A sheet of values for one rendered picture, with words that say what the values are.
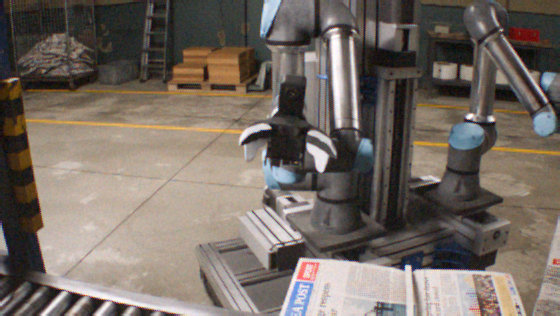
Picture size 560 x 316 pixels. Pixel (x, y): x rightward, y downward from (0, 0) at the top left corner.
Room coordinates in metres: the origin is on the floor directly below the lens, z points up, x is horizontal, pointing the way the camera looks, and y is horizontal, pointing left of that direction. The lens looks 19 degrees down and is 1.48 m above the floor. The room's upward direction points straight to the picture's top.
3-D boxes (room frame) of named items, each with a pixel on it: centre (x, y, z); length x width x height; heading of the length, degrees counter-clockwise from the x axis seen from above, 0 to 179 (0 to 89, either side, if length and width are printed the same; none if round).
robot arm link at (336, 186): (1.29, -0.14, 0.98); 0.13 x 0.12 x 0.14; 89
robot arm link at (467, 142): (1.51, -0.60, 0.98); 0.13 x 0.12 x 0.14; 141
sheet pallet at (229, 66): (7.34, 1.07, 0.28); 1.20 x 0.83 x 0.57; 78
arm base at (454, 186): (1.50, -0.59, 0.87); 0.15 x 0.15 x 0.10
